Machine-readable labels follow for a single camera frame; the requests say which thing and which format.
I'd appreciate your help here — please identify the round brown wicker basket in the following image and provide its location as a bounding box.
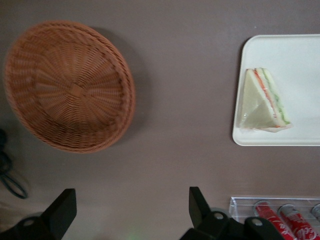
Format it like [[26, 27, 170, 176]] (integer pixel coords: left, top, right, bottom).
[[3, 20, 137, 154]]

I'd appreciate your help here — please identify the triangle sandwich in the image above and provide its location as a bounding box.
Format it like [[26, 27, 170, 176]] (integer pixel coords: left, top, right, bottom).
[[237, 66, 294, 133]]

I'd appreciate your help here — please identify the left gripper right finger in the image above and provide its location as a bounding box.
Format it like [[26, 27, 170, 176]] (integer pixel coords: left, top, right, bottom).
[[188, 186, 212, 230]]

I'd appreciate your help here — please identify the clear acrylic bottle rack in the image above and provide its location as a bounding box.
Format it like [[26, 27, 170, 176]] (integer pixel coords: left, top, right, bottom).
[[228, 196, 320, 240]]

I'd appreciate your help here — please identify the beige plastic tray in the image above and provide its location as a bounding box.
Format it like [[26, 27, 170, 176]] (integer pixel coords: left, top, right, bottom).
[[231, 34, 320, 147]]

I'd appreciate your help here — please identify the black looped cable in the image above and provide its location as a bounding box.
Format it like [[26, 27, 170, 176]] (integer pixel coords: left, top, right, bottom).
[[0, 128, 28, 200]]

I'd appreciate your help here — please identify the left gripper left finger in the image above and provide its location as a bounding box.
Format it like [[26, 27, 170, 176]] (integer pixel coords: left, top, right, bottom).
[[41, 188, 77, 240]]

